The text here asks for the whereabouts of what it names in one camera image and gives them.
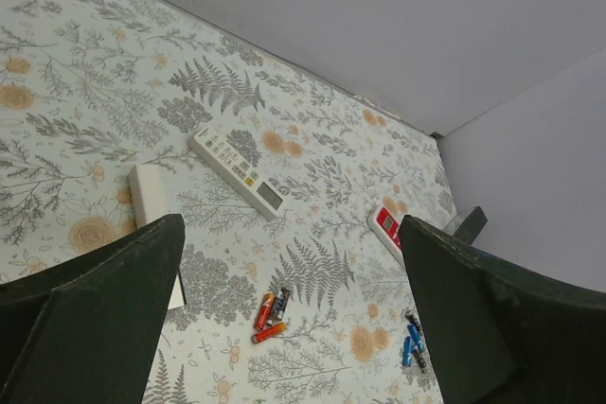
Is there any orange battery upper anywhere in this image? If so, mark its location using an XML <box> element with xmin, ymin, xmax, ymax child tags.
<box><xmin>254</xmin><ymin>293</ymin><xmax>276</xmax><ymax>331</ymax></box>

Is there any floral table mat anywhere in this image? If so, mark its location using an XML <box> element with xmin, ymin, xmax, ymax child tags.
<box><xmin>1</xmin><ymin>0</ymin><xmax>455</xmax><ymax>403</ymax></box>

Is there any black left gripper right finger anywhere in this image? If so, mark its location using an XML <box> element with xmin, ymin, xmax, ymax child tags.
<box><xmin>399</xmin><ymin>216</ymin><xmax>605</xmax><ymax>403</ymax></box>

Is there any orange battery lower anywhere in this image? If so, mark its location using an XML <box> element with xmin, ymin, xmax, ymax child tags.
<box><xmin>252</xmin><ymin>322</ymin><xmax>288</xmax><ymax>344</ymax></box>

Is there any orange battery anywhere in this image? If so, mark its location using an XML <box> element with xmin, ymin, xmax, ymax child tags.
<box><xmin>254</xmin><ymin>293</ymin><xmax>276</xmax><ymax>331</ymax></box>
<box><xmin>252</xmin><ymin>322</ymin><xmax>288</xmax><ymax>344</ymax></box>

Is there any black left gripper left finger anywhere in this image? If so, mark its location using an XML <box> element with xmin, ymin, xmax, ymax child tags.
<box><xmin>1</xmin><ymin>214</ymin><xmax>185</xmax><ymax>403</ymax></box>

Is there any red and white remote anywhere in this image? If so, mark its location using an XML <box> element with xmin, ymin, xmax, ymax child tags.
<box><xmin>366</xmin><ymin>205</ymin><xmax>401</xmax><ymax>258</ymax></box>

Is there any black rectangular box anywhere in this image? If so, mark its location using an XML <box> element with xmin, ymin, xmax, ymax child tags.
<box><xmin>443</xmin><ymin>206</ymin><xmax>488</xmax><ymax>245</ymax></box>

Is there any black grey battery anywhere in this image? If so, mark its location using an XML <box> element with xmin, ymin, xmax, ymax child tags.
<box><xmin>269</xmin><ymin>288</ymin><xmax>292</xmax><ymax>325</ymax></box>

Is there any white air conditioner remote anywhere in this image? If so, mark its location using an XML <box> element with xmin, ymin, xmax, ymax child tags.
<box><xmin>187</xmin><ymin>127</ymin><xmax>286</xmax><ymax>221</ymax></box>

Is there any blue battery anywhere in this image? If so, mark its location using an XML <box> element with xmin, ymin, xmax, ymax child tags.
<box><xmin>401</xmin><ymin>336</ymin><xmax>414</xmax><ymax>367</ymax></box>
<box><xmin>407</xmin><ymin>324</ymin><xmax>423</xmax><ymax>352</ymax></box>

